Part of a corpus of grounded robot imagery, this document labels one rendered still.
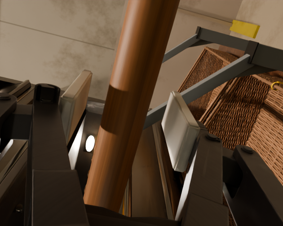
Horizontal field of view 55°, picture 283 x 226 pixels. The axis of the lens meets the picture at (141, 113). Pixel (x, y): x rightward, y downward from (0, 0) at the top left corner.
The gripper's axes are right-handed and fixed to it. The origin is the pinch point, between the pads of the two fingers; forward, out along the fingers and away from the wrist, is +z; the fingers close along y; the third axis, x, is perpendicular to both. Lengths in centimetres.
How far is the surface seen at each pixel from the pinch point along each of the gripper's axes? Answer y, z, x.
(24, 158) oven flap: -21, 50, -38
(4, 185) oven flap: -21, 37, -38
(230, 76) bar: 21.2, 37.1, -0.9
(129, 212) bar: 3.9, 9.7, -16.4
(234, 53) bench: 61, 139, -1
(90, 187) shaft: -1.3, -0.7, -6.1
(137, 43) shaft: -0.5, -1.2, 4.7
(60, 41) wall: -77, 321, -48
